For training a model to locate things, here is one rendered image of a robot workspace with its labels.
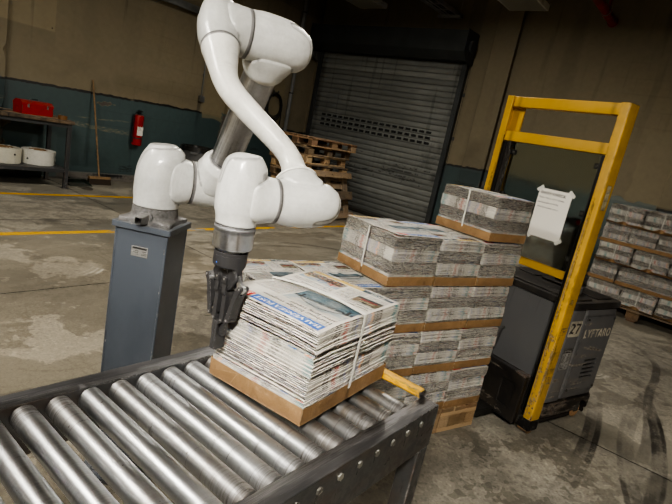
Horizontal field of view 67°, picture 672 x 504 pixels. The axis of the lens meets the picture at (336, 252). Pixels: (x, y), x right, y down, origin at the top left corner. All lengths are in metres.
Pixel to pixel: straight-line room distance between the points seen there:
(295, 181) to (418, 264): 1.25
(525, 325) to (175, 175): 2.27
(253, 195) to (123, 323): 1.01
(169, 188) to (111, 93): 7.00
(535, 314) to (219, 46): 2.45
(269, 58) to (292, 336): 0.78
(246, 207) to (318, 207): 0.17
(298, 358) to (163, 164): 0.94
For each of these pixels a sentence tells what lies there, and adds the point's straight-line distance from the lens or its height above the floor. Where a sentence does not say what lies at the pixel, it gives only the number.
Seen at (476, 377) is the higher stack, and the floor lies 0.30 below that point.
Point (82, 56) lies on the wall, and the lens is 8.58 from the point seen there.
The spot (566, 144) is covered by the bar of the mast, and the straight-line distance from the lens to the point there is 3.07.
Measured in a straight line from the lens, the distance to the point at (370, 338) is 1.28.
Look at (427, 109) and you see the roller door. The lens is 9.64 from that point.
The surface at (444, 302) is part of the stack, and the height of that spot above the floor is 0.75.
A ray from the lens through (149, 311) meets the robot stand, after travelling 1.91.
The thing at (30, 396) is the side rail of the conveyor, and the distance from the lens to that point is 1.22.
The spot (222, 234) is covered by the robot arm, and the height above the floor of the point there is 1.17.
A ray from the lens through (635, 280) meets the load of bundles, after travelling 6.85.
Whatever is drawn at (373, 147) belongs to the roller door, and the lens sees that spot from 10.15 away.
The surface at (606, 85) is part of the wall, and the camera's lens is 8.74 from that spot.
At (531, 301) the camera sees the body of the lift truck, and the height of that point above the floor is 0.70.
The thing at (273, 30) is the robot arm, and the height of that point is 1.65.
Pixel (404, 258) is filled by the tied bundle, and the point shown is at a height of 0.96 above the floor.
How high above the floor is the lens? 1.42
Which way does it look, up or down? 13 degrees down
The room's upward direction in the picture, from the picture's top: 12 degrees clockwise
